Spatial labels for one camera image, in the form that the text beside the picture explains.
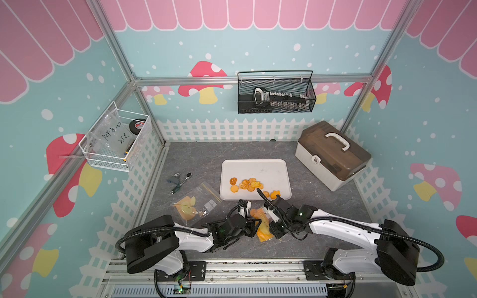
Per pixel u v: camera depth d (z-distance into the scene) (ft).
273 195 3.16
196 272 2.45
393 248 1.35
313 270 2.43
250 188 3.25
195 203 3.09
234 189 3.19
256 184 3.27
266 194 3.17
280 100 2.88
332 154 3.16
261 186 3.25
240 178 3.37
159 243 1.46
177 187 3.27
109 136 2.20
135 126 2.65
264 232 2.70
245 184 3.26
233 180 3.36
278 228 2.34
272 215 2.22
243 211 2.34
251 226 2.39
